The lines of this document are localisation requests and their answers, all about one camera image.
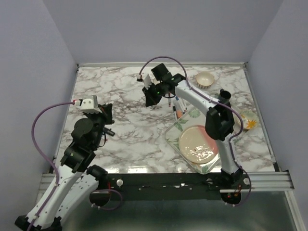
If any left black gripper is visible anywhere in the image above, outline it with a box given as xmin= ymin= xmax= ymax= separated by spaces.
xmin=85 ymin=103 xmax=115 ymax=148

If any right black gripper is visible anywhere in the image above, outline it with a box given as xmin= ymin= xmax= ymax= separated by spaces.
xmin=142 ymin=82 xmax=166 ymax=107

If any black capped white marker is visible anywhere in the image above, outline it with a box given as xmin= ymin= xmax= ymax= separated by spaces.
xmin=172 ymin=106 xmax=178 ymax=120

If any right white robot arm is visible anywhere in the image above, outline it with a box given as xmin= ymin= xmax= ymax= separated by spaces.
xmin=137 ymin=63 xmax=244 ymax=189

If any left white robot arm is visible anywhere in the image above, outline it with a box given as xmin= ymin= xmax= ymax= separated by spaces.
xmin=15 ymin=99 xmax=114 ymax=231

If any maroon gel pen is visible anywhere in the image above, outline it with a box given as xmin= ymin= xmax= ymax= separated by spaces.
xmin=168 ymin=94 xmax=171 ymax=107

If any blue capped white marker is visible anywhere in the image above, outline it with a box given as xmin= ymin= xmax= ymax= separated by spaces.
xmin=175 ymin=96 xmax=187 ymax=113

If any orange highlighter clear cap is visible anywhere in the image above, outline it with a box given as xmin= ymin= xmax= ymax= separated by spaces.
xmin=173 ymin=101 xmax=182 ymax=119

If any floral rectangular tray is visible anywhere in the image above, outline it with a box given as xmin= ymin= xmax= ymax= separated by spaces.
xmin=165 ymin=107 xmax=237 ymax=175

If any striped cream bowl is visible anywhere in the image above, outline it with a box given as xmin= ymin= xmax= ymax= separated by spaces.
xmin=195 ymin=71 xmax=215 ymax=89

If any pink and cream plate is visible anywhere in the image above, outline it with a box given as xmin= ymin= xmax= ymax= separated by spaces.
xmin=179 ymin=125 xmax=218 ymax=164

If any small black cup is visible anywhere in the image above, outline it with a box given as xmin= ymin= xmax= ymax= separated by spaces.
xmin=218 ymin=89 xmax=231 ymax=102

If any black mounting base bar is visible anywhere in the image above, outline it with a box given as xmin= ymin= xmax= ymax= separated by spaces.
xmin=98 ymin=172 xmax=249 ymax=201

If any yellow floral bowl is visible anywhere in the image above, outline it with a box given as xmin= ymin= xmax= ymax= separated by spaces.
xmin=238 ymin=110 xmax=259 ymax=130

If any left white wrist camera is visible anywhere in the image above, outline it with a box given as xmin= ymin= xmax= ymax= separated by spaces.
xmin=73 ymin=95 xmax=101 ymax=114

